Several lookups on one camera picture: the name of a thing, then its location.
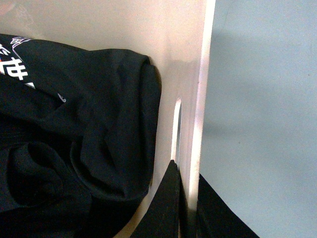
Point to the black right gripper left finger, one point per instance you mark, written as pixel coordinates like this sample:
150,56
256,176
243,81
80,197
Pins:
162,217

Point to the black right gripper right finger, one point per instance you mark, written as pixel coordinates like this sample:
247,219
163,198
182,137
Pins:
215,219

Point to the beige plastic laundry hamper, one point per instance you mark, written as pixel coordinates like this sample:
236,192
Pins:
176,35

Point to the black printed t-shirt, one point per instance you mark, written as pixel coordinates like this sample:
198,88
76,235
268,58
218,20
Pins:
77,138

